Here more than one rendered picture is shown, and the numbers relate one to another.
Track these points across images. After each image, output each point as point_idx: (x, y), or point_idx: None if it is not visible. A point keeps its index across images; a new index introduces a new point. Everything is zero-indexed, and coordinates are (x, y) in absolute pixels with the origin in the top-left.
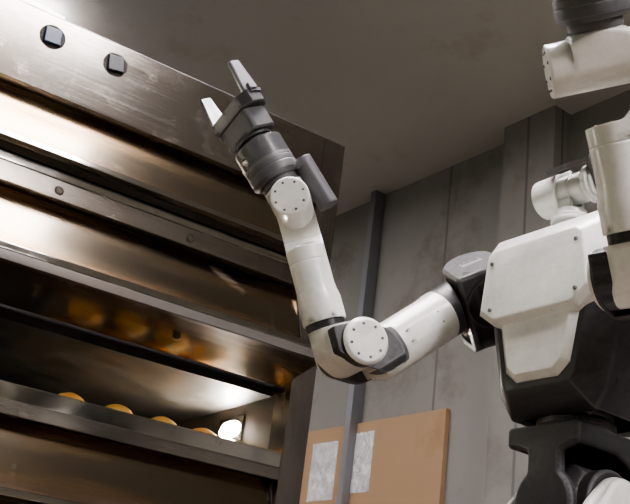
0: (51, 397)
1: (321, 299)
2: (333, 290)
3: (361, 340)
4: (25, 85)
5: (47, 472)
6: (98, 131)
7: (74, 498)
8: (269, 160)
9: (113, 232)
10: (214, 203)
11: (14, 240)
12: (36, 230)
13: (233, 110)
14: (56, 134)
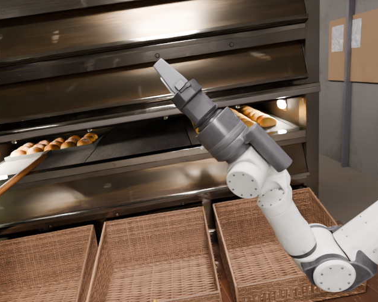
0: (192, 150)
1: (291, 244)
2: (300, 233)
3: (329, 280)
4: (116, 3)
5: (201, 177)
6: (163, 6)
7: (215, 184)
8: (219, 149)
9: (192, 60)
10: (239, 16)
11: (147, 93)
12: (155, 81)
13: (177, 106)
14: (143, 24)
